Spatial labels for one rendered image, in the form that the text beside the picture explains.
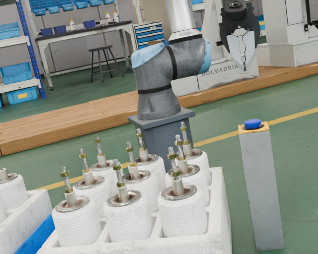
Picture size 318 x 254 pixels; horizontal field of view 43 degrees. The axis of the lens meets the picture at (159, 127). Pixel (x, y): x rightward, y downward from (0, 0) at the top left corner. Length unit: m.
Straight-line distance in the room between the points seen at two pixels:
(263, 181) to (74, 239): 0.46
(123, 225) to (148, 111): 0.57
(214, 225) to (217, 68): 2.26
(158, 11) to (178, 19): 5.88
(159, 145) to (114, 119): 1.42
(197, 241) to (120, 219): 0.16
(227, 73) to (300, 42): 0.69
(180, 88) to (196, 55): 1.58
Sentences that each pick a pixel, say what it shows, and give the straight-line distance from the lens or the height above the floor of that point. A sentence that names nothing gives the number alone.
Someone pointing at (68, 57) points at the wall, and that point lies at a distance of 9.11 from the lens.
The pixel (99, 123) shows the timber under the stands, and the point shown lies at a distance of 2.71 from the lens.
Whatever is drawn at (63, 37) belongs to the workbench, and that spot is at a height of 0.70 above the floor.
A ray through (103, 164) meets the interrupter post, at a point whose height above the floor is 0.26.
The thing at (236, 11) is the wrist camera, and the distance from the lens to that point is 0.87.
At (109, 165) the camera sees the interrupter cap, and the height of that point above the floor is 0.25.
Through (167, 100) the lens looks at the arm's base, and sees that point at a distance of 1.33.
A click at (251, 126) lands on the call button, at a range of 0.98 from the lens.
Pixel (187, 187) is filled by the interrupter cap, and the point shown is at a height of 0.25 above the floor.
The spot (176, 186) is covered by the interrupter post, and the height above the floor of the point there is 0.27.
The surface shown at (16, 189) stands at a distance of 1.22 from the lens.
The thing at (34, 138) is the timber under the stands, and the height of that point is 0.06.
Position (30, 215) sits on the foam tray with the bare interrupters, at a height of 0.15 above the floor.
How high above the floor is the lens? 0.59
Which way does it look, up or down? 14 degrees down
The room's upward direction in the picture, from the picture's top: 11 degrees counter-clockwise
